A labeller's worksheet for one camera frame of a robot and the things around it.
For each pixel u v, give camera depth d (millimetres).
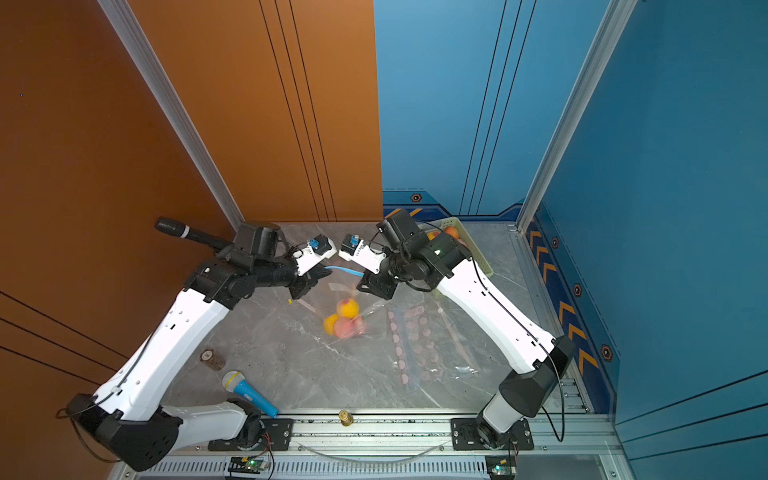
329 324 841
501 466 710
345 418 715
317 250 573
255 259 513
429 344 870
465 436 727
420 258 459
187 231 807
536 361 400
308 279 598
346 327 802
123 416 375
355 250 567
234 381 788
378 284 582
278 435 738
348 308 845
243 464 711
